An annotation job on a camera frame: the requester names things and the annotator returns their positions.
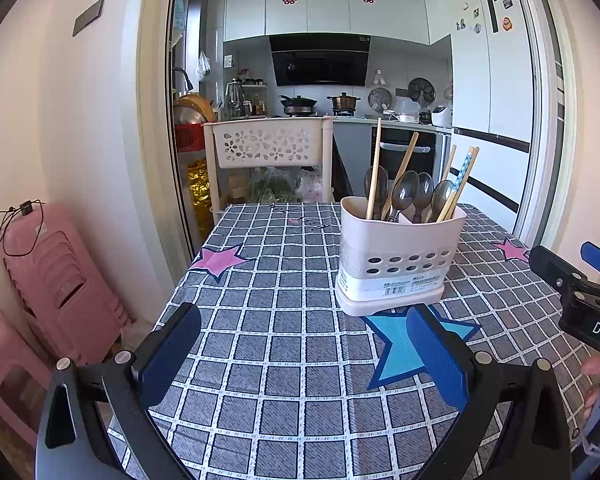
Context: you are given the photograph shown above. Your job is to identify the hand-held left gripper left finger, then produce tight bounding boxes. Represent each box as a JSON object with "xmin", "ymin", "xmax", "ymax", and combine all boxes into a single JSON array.
[{"xmin": 45, "ymin": 301, "xmax": 202, "ymax": 480}]

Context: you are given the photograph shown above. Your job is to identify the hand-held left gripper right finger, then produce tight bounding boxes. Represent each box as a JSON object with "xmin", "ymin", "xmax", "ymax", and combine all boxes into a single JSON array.
[{"xmin": 406, "ymin": 304, "xmax": 573, "ymax": 480}]

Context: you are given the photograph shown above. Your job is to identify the beige plastic utensil holder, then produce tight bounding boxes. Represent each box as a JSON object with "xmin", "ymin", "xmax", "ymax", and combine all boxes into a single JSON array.
[{"xmin": 335, "ymin": 196, "xmax": 467, "ymax": 317}]

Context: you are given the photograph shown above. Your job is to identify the patterned wooden chopstick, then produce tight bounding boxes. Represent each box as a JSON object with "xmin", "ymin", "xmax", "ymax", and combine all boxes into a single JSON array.
[{"xmin": 440, "ymin": 146, "xmax": 476, "ymax": 222}]

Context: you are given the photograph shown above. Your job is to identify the grey checked star tablecloth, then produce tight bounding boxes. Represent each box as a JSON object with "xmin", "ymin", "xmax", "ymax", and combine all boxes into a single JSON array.
[{"xmin": 107, "ymin": 203, "xmax": 600, "ymax": 480}]

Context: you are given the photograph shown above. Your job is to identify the stack of pink plastic stools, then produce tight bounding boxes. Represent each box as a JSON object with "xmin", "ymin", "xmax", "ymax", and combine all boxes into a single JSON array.
[{"xmin": 1, "ymin": 203, "xmax": 131, "ymax": 367}]

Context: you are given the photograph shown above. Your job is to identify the single pink plastic stool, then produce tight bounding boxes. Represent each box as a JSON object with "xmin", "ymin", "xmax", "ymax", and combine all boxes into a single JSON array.
[{"xmin": 0, "ymin": 309, "xmax": 56, "ymax": 448}]

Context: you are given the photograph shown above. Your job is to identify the gold foil bag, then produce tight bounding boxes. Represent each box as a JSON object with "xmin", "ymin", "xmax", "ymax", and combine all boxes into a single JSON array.
[{"xmin": 187, "ymin": 156, "xmax": 212, "ymax": 207}]

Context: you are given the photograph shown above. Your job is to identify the white refrigerator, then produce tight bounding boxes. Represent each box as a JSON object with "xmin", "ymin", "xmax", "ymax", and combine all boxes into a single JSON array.
[{"xmin": 447, "ymin": 0, "xmax": 533, "ymax": 233}]

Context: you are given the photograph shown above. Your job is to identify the black built-in oven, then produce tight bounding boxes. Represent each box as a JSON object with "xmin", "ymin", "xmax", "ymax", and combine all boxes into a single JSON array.
[{"xmin": 379, "ymin": 126, "xmax": 437, "ymax": 181}]

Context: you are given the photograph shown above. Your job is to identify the white plastic container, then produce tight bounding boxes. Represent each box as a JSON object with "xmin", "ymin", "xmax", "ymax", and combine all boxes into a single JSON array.
[{"xmin": 396, "ymin": 98, "xmax": 420, "ymax": 123}]

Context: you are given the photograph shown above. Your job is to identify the plastic bags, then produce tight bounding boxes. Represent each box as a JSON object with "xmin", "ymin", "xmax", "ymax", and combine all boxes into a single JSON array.
[{"xmin": 250, "ymin": 167, "xmax": 331, "ymax": 204}]

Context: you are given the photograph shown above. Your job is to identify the red plastic basin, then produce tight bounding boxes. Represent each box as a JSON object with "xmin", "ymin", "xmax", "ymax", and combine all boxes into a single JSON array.
[{"xmin": 174, "ymin": 122, "xmax": 206, "ymax": 153}]

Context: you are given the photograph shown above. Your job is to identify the round dark steaming rack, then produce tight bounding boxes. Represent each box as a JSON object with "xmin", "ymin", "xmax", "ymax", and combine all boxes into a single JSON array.
[{"xmin": 408, "ymin": 77, "xmax": 437, "ymax": 103}]

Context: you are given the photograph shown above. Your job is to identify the beige floral plastic rack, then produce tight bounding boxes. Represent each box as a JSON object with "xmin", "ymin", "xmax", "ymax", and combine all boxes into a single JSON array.
[{"xmin": 202, "ymin": 116, "xmax": 335, "ymax": 221}]

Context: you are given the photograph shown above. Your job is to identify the golden metal basin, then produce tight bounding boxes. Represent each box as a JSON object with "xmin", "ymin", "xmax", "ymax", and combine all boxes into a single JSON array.
[{"xmin": 172, "ymin": 92, "xmax": 216, "ymax": 125}]

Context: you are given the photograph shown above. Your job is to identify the steel pot on stove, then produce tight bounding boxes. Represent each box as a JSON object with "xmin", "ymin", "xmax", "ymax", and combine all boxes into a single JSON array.
[{"xmin": 327, "ymin": 92, "xmax": 362, "ymax": 112}]

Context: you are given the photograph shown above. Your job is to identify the black wok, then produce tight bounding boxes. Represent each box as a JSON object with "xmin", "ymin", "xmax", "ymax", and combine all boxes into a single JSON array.
[{"xmin": 279, "ymin": 94, "xmax": 318, "ymax": 109}]

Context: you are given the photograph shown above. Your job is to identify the black range hood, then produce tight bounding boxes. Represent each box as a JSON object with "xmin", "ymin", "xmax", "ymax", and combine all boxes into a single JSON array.
[{"xmin": 269, "ymin": 33, "xmax": 372, "ymax": 87}]

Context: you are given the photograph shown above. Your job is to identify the thin black cable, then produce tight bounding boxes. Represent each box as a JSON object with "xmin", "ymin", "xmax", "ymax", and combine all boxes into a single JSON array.
[{"xmin": 0, "ymin": 199, "xmax": 46, "ymax": 258}]

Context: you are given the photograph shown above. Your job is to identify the round wire rack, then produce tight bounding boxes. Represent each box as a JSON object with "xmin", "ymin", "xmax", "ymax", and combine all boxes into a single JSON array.
[{"xmin": 368, "ymin": 87, "xmax": 392, "ymax": 113}]

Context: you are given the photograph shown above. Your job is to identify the white wall cabinets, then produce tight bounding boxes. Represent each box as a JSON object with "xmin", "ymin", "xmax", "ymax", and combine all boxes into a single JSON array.
[{"xmin": 223, "ymin": 0, "xmax": 453, "ymax": 46}]

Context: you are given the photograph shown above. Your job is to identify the dark wall switch panel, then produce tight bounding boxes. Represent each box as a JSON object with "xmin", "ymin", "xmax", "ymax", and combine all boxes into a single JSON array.
[{"xmin": 73, "ymin": 0, "xmax": 105, "ymax": 37}]

